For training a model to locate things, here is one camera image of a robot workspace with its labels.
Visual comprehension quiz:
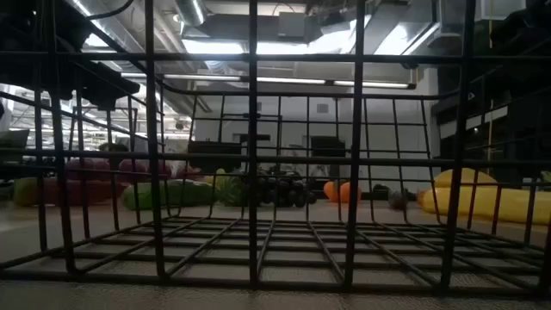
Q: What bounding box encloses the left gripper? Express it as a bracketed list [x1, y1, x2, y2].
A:
[79, 62, 141, 111]

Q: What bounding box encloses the purple grape bunch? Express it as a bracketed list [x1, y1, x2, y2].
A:
[64, 158, 204, 183]

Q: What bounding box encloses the red and green pepper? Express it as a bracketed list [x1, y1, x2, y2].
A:
[12, 177, 128, 208]

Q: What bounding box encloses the green grape bunch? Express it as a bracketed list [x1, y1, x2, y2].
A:
[204, 168, 251, 208]

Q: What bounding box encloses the black grape bunch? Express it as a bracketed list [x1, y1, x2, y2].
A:
[253, 170, 319, 209]

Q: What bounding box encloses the orange tangerine pair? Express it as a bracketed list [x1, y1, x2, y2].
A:
[323, 180, 363, 205]

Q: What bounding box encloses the yellow banana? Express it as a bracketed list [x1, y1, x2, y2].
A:
[418, 184, 551, 226]

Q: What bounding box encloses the wide black monitor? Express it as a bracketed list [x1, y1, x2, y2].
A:
[188, 140, 244, 173]

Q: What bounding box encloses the long ceiling light strip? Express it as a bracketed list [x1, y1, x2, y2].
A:
[120, 72, 417, 91]

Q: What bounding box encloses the small black monitor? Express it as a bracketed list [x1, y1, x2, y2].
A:
[310, 135, 347, 158]

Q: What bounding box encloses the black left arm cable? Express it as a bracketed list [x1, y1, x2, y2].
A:
[85, 0, 135, 21]

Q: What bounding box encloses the silver ceiling duct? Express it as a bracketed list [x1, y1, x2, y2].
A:
[173, 0, 208, 28]

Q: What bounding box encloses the black wire basket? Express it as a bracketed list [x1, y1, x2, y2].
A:
[0, 0, 551, 298]

